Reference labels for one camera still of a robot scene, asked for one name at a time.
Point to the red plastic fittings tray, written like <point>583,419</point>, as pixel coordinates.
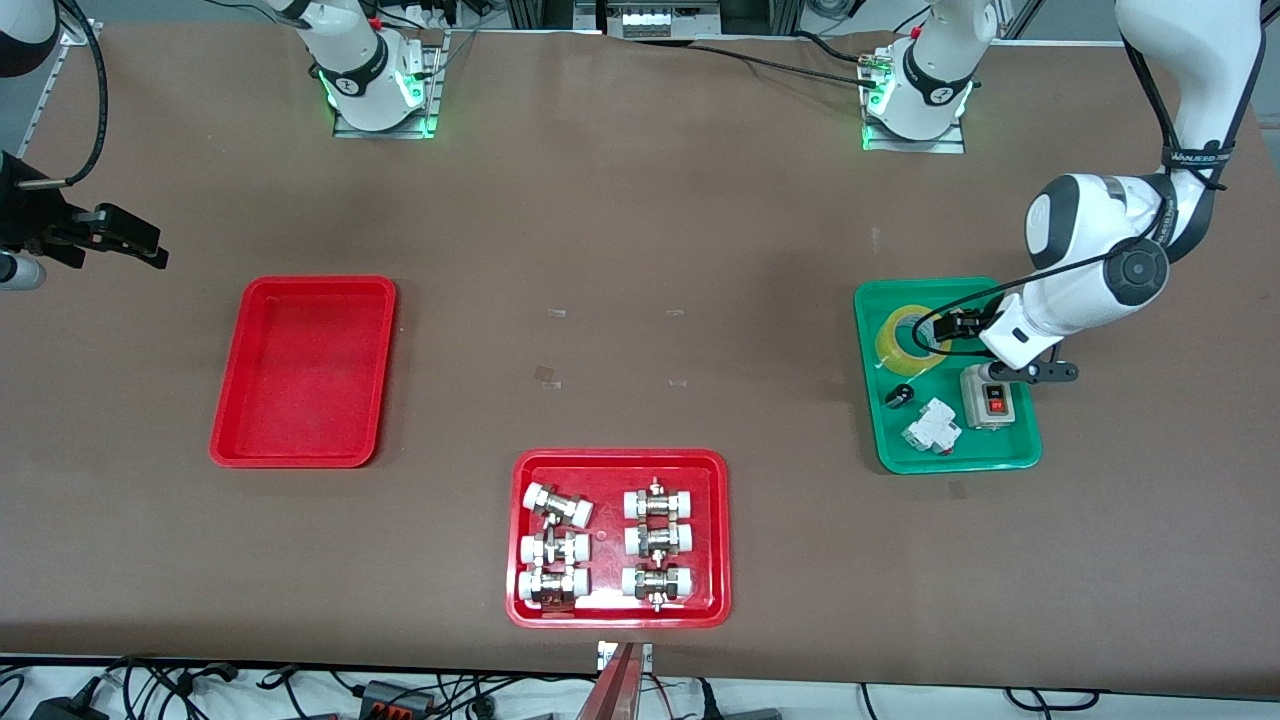
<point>610,610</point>

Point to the small black cylinder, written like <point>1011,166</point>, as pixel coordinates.
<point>900,396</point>

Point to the yellow packing tape roll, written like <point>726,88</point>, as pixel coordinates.
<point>890,345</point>

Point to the silver metal bracket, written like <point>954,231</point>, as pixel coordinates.
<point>605,655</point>

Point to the black orange connector box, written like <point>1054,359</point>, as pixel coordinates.
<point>395,697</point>

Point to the white-capped brass pipe fitting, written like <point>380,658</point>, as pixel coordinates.
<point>660,502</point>
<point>553,585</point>
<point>558,505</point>
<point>657,583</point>
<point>555,548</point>
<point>658,540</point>

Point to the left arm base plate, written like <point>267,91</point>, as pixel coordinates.
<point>940,147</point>

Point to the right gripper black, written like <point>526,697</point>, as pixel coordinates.
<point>22,214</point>

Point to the grey push-button switch box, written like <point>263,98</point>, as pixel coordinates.
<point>995,405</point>

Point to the black floor plug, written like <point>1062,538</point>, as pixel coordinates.
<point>740,714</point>

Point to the aluminium frame rail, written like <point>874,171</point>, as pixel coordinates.
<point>80,35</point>

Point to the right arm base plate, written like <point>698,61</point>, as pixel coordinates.
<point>390,134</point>

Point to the white circuit breaker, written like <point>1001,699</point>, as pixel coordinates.
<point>932,428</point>

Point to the green plastic tray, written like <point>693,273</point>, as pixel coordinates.
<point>1000,450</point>

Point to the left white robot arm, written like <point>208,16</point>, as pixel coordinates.
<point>1080,290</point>

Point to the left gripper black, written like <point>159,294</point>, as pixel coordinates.
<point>968,326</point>

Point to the black power adapter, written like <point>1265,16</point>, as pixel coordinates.
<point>70,710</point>

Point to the reddish metal bar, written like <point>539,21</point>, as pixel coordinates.
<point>612,695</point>

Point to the plain red plastic tray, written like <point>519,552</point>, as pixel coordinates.
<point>300,380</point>

